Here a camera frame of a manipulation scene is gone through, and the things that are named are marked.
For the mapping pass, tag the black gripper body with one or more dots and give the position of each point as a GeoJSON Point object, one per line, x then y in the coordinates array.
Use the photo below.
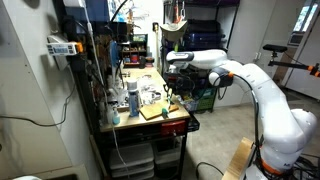
{"type": "Point", "coordinates": [176, 81]}

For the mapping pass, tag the green and white brush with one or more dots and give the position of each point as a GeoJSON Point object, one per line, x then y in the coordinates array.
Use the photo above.
{"type": "Point", "coordinates": [165, 114]}

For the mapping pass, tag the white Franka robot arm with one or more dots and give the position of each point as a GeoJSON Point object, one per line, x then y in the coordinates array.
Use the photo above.
{"type": "Point", "coordinates": [276, 100]}

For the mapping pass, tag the brown wooden board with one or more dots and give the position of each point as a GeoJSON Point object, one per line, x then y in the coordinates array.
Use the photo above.
{"type": "Point", "coordinates": [153, 110]}

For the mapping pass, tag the round metal tin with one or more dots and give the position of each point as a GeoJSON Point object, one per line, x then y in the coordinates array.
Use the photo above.
{"type": "Point", "coordinates": [157, 96]}

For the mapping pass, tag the grey plastic basket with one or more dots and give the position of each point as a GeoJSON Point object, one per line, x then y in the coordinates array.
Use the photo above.
{"type": "Point", "coordinates": [190, 105]}

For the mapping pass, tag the clear plastic bags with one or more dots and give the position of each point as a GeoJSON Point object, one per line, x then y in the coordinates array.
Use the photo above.
{"type": "Point", "coordinates": [148, 83]}

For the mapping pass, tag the green plastic crate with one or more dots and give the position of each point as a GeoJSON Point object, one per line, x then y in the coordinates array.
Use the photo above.
{"type": "Point", "coordinates": [205, 100]}

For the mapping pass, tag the black tape roll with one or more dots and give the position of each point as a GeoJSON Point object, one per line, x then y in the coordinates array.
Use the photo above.
{"type": "Point", "coordinates": [150, 60]}

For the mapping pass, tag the white bottle blue label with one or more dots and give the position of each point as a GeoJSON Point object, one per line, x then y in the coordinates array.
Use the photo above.
{"type": "Point", "coordinates": [134, 100]}

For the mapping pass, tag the black tool tray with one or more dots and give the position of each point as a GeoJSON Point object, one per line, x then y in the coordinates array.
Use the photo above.
{"type": "Point", "coordinates": [193, 123]}

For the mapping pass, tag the black cylinder cup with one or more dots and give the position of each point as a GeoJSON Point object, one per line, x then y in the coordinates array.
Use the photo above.
{"type": "Point", "coordinates": [142, 62]}

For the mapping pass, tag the wooden top workbench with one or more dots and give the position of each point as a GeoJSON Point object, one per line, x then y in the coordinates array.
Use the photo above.
{"type": "Point", "coordinates": [143, 124]}

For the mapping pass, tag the small wooden box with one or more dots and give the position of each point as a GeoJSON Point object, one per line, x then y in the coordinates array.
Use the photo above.
{"type": "Point", "coordinates": [121, 106]}

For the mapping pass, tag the wooden cubby organizer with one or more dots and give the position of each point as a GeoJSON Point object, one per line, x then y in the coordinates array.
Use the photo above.
{"type": "Point", "coordinates": [133, 53]}

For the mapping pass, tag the beige hat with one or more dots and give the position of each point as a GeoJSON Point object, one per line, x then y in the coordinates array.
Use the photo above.
{"type": "Point", "coordinates": [173, 30]}

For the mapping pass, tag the dark blue suitcase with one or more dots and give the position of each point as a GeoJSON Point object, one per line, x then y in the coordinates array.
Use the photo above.
{"type": "Point", "coordinates": [203, 36]}

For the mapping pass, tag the small blue bottle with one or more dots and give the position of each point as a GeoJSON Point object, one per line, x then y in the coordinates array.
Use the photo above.
{"type": "Point", "coordinates": [116, 118]}

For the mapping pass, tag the white storage bin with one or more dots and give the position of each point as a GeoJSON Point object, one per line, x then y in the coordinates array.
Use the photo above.
{"type": "Point", "coordinates": [131, 160]}
{"type": "Point", "coordinates": [166, 156]}

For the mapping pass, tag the black metal shelving rack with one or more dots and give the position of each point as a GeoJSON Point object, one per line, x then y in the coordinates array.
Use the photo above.
{"type": "Point", "coordinates": [213, 2]}

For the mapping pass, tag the light wooden plank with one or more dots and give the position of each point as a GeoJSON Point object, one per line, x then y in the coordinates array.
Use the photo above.
{"type": "Point", "coordinates": [238, 160]}

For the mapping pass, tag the white power strip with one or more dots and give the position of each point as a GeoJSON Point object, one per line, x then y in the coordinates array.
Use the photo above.
{"type": "Point", "coordinates": [61, 49]}

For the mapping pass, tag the white door with window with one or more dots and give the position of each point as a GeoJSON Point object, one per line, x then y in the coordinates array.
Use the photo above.
{"type": "Point", "coordinates": [300, 76]}

